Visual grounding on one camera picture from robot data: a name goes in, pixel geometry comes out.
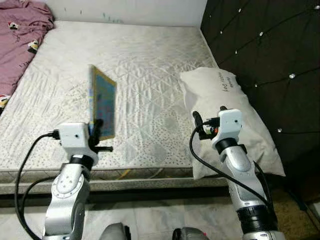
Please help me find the white quilted mattress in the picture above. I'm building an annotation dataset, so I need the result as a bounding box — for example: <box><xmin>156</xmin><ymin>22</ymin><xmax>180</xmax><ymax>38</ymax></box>
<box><xmin>0</xmin><ymin>20</ymin><xmax>288</xmax><ymax>196</ymax></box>

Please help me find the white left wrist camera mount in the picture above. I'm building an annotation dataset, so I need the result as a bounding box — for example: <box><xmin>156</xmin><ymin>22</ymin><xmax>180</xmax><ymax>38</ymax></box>
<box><xmin>59</xmin><ymin>122</ymin><xmax>92</xmax><ymax>149</ymax></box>

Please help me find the brown floor mat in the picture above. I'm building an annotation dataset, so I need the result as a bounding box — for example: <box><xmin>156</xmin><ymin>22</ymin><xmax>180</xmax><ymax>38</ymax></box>
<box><xmin>272</xmin><ymin>187</ymin><xmax>320</xmax><ymax>240</ymax></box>

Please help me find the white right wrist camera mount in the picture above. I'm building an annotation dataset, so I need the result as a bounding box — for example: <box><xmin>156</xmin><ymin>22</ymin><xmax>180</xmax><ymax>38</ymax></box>
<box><xmin>217</xmin><ymin>108</ymin><xmax>244</xmax><ymax>142</ymax></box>

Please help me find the white pillow with green print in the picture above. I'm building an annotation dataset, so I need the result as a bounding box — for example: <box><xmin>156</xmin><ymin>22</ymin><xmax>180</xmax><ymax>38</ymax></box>
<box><xmin>179</xmin><ymin>66</ymin><xmax>287</xmax><ymax>181</ymax></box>

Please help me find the silver right robot leg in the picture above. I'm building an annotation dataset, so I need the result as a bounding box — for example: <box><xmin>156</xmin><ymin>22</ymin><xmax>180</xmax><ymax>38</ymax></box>
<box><xmin>172</xmin><ymin>227</ymin><xmax>211</xmax><ymax>240</ymax></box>

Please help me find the pink printed blanket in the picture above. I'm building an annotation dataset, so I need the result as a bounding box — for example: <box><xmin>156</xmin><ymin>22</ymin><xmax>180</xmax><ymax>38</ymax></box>
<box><xmin>0</xmin><ymin>0</ymin><xmax>55</xmax><ymax>117</ymax></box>

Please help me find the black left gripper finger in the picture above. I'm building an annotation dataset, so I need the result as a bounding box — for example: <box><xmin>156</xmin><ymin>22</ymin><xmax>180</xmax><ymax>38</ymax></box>
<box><xmin>90</xmin><ymin>119</ymin><xmax>105</xmax><ymax>147</ymax></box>

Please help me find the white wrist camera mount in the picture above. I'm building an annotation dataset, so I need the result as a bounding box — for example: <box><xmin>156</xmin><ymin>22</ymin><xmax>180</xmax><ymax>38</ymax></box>
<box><xmin>217</xmin><ymin>108</ymin><xmax>244</xmax><ymax>142</ymax></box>
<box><xmin>59</xmin><ymin>122</ymin><xmax>92</xmax><ymax>149</ymax></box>

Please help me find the dark tufted headboard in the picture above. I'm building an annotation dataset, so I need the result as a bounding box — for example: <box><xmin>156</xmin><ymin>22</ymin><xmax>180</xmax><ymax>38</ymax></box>
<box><xmin>200</xmin><ymin>0</ymin><xmax>320</xmax><ymax>201</ymax></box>

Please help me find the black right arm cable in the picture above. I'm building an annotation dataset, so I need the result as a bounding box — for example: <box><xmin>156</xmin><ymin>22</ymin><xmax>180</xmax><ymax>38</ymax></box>
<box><xmin>189</xmin><ymin>127</ymin><xmax>273</xmax><ymax>211</ymax></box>

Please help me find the blue yellow children's book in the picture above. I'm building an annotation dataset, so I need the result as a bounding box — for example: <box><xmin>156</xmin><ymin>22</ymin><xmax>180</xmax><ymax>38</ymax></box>
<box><xmin>89</xmin><ymin>64</ymin><xmax>117</xmax><ymax>142</ymax></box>

